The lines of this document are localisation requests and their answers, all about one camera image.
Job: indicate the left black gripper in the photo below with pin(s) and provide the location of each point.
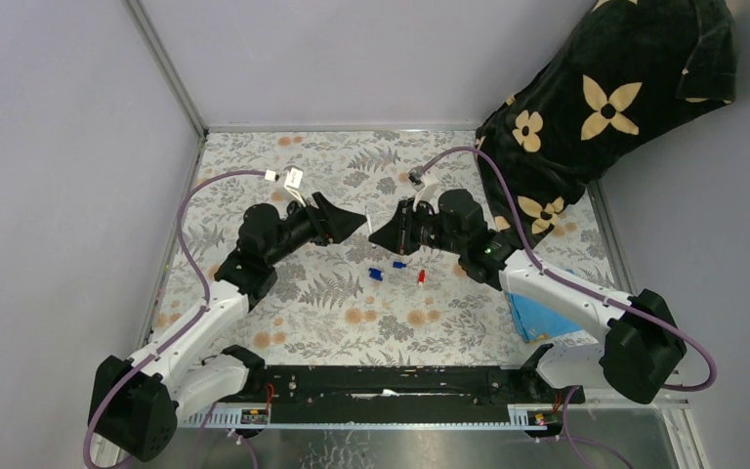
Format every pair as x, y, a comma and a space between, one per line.
329, 223

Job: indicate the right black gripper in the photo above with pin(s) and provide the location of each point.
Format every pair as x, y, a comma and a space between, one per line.
397, 234

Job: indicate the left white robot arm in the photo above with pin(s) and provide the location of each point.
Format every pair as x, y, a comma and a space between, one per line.
137, 403

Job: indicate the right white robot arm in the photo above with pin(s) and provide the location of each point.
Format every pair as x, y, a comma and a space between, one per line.
637, 347

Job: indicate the floral patterned table mat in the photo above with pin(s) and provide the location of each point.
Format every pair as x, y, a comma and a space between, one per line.
324, 307

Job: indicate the blue folded cloth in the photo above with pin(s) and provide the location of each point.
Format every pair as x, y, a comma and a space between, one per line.
535, 322

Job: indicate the black floral blanket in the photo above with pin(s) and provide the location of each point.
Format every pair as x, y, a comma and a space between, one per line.
629, 72

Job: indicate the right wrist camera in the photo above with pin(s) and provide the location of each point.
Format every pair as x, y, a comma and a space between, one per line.
425, 185

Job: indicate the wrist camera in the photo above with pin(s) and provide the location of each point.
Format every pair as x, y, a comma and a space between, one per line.
286, 184
425, 185

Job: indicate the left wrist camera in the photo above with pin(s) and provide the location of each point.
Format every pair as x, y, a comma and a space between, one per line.
286, 184

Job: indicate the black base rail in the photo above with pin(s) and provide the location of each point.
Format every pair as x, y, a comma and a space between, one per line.
362, 394

